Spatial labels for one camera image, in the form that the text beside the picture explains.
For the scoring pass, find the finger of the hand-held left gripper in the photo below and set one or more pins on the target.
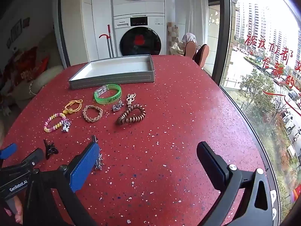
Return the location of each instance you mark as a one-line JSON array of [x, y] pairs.
[[34, 157], [8, 151]]

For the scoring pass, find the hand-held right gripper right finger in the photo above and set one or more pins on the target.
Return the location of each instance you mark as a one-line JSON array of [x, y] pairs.
[[211, 162]]

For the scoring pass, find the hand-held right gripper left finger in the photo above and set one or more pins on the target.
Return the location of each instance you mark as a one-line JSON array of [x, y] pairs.
[[85, 167]]

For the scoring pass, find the long silver hair clip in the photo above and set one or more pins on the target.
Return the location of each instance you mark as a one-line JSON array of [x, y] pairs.
[[98, 161]]

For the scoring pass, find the black claw hair clip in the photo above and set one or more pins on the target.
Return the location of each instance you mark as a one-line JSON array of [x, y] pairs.
[[50, 149]]

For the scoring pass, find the small silver bow clip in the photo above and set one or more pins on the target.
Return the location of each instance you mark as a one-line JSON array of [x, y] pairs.
[[65, 125]]

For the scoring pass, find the cream bunny hair clip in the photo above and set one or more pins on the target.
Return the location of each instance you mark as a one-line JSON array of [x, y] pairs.
[[130, 101]]

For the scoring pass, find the grey tray box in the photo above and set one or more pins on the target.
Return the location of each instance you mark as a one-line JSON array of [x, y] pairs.
[[112, 69]]

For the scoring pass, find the person's left hand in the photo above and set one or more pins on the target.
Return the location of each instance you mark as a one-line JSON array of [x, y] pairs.
[[18, 214]]

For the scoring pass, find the cream sofa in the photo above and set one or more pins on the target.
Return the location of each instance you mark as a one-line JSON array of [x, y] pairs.
[[23, 94]]

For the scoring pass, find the silver rhinestone hair clip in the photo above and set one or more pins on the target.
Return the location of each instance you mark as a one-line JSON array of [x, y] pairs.
[[116, 107]]

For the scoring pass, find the red cushion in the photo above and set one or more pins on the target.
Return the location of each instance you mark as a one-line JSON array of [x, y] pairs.
[[25, 68]]

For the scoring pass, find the cream patterned bag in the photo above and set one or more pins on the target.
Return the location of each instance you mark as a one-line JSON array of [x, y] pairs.
[[176, 49]]

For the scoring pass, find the pink towel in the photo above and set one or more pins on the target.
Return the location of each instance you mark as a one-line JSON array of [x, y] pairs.
[[189, 37]]

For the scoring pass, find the red window lettering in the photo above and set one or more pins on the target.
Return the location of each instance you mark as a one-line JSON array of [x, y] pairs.
[[270, 47]]

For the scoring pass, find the white washing machine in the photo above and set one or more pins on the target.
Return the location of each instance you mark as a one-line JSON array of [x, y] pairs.
[[141, 40]]

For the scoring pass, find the wall picture frames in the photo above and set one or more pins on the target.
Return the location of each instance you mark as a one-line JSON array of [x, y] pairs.
[[16, 30]]

